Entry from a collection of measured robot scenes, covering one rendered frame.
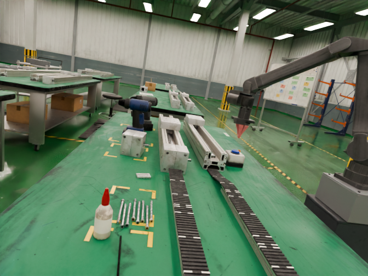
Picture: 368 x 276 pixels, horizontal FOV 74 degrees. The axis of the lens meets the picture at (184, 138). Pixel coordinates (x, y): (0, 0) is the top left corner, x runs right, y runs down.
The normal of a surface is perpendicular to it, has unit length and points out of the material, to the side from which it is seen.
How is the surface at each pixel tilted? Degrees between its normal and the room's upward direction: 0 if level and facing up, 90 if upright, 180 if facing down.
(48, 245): 0
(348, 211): 90
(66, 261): 0
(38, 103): 90
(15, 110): 89
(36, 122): 90
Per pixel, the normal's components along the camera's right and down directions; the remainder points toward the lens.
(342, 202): -0.98, -0.15
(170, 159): 0.11, 0.26
